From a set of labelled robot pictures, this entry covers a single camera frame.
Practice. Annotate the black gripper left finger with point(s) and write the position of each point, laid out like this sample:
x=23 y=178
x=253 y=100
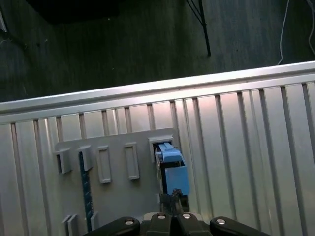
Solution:
x=157 y=226

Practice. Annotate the black metal stand leg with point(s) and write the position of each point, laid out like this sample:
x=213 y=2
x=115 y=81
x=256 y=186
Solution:
x=206 y=37

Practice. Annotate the pale metal bracket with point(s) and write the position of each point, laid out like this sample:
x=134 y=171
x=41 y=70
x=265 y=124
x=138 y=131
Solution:
x=2 y=22

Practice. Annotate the grey plastic parts rack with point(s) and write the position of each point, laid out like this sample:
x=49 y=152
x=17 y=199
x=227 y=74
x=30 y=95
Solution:
x=115 y=196

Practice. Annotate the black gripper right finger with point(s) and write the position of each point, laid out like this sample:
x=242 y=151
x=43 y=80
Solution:
x=189 y=226

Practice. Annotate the blue RAM stick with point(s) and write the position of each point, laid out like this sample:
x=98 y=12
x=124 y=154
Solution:
x=87 y=196

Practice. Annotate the hard disk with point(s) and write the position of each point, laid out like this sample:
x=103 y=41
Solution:
x=176 y=177

